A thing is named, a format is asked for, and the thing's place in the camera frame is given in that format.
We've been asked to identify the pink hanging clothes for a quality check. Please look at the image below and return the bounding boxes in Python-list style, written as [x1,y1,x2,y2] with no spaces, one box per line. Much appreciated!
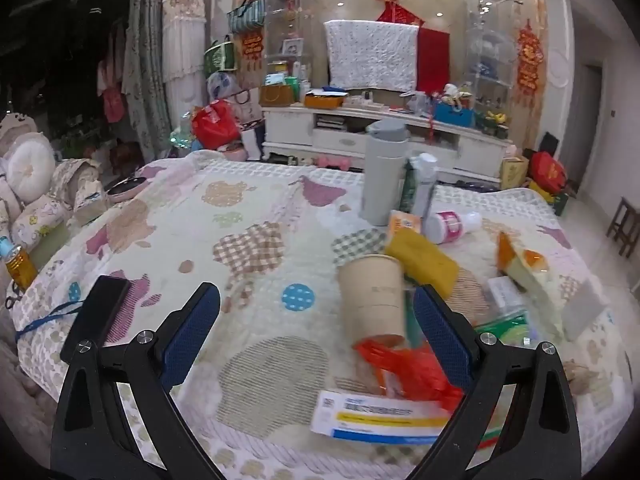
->
[97,57,126,123]

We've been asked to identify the red tasselled wall ornament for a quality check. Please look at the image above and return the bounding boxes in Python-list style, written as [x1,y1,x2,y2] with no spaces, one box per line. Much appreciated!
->
[515,20,546,103]

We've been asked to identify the blue lanyard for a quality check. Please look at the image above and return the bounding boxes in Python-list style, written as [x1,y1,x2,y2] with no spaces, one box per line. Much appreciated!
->
[14,300,86,343]

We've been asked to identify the red plastic bag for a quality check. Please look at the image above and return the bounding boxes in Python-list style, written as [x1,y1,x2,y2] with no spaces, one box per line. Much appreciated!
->
[354,338,466,411]

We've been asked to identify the white blue yellow medicine box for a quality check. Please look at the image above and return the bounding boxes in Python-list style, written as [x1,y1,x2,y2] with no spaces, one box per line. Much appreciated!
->
[310,390,453,446]

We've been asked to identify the white quilted cover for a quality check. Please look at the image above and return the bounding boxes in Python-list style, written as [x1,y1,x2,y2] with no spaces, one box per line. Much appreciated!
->
[324,20,418,93]

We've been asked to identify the grey thermos bottle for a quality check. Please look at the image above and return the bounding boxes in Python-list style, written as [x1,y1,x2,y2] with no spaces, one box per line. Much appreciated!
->
[361,120,408,227]

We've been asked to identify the orange box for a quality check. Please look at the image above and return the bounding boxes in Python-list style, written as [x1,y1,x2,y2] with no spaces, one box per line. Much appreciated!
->
[304,91,346,109]

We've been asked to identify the yellow sponge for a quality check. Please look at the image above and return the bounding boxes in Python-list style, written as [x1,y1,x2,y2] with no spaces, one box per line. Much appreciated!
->
[385,232,460,297]

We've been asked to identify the green white drink carton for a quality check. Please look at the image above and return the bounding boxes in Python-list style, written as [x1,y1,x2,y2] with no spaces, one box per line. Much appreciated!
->
[398,152,438,218]

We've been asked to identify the floral covered standing air conditioner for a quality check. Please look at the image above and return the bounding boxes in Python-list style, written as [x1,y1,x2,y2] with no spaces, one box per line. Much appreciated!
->
[161,0,207,153]

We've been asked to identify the green patterned curtain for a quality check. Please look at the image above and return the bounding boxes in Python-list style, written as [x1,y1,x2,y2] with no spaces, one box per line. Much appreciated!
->
[122,0,173,161]

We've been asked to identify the green white packet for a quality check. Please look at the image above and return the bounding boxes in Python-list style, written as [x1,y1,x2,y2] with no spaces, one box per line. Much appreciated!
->
[475,310,533,348]

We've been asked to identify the floral covered sofa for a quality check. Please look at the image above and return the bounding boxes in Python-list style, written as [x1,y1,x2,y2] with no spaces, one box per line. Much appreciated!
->
[0,112,111,281]

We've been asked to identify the green tote bag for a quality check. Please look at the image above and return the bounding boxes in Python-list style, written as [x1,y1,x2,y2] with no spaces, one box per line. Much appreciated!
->
[202,35,236,78]

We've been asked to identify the red shopping bag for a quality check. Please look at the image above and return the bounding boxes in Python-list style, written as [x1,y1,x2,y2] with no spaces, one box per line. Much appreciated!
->
[191,100,242,150]

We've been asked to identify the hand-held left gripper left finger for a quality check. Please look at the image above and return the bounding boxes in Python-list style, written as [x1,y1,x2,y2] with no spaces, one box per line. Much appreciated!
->
[50,282,226,480]

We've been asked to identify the amber drink bottle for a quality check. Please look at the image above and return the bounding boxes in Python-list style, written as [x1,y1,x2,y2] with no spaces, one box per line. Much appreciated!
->
[0,236,38,293]

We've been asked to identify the red gold hanging banner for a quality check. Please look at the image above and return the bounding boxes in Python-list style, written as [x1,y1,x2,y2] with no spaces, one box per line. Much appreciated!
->
[240,30,266,91]

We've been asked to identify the brown paper cup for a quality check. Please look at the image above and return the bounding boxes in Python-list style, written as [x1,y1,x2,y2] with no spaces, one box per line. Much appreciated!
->
[337,255,408,348]

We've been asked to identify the white blue printed packet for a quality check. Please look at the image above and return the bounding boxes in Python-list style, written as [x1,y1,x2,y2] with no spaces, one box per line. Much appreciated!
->
[486,276,526,313]

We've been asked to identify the white bottle pink label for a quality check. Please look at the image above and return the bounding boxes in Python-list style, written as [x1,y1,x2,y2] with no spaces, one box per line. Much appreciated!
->
[424,210,483,246]

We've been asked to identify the clear acrylic display shelf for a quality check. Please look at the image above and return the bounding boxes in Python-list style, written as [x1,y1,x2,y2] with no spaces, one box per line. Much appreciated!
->
[262,0,313,101]
[465,0,518,126]

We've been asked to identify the blue plastic basket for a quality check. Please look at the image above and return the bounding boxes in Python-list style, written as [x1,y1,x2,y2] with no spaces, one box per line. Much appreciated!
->
[434,102,475,128]

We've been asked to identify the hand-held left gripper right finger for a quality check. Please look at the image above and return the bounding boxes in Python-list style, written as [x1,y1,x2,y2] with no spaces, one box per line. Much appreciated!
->
[407,284,583,480]

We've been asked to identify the floral pillow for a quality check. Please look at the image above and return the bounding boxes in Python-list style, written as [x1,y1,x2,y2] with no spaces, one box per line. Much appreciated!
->
[12,195,71,251]

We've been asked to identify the beige paper bag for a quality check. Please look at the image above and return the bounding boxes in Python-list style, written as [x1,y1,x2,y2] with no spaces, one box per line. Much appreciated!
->
[501,156,530,188]

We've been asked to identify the red cloth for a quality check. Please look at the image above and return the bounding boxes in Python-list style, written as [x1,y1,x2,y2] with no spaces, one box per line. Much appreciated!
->
[416,27,451,96]

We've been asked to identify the white TV cabinet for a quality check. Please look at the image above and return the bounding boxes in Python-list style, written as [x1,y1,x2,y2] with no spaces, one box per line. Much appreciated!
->
[261,105,511,183]

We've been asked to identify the black phone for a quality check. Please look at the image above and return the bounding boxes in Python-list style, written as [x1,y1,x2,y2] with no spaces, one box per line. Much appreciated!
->
[60,276,132,363]

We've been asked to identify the apple print quilted blanket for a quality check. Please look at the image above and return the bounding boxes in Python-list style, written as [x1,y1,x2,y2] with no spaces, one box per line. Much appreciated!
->
[12,150,633,480]

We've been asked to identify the white round cushion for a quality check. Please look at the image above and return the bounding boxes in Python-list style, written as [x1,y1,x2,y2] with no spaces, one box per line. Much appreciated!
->
[7,132,56,203]

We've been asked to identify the dark wooden stool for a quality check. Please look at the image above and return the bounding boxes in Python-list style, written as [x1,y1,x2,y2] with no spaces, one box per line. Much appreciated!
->
[606,197,640,258]

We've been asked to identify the striped tote bag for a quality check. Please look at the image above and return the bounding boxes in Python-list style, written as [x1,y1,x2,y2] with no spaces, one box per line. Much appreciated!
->
[227,0,266,36]

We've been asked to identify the orange white cake packet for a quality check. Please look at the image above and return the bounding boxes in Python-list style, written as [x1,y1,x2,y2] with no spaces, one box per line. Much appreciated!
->
[496,232,571,341]

